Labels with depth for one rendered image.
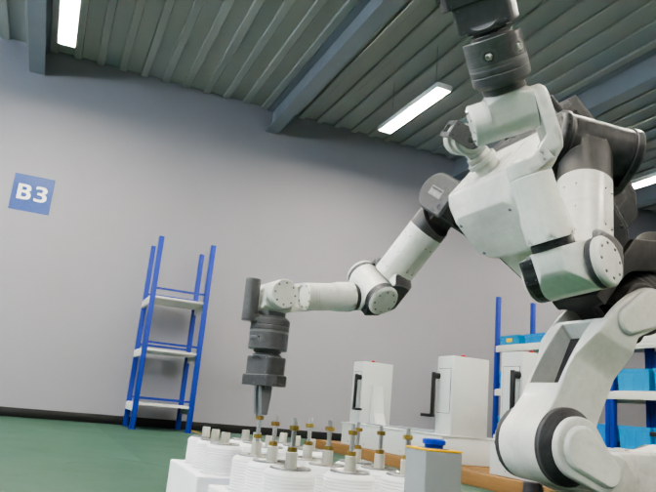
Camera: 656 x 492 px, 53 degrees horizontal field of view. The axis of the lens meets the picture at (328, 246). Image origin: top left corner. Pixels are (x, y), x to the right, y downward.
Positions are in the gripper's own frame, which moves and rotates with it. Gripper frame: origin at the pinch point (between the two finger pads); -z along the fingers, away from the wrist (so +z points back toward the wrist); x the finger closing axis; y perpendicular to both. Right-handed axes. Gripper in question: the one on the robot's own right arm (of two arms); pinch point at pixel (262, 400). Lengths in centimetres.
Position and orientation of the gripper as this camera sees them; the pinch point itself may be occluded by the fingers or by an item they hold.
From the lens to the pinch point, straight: 147.9
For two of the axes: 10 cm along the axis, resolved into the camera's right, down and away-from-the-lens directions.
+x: 6.8, -1.2, -7.2
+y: 7.3, 2.3, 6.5
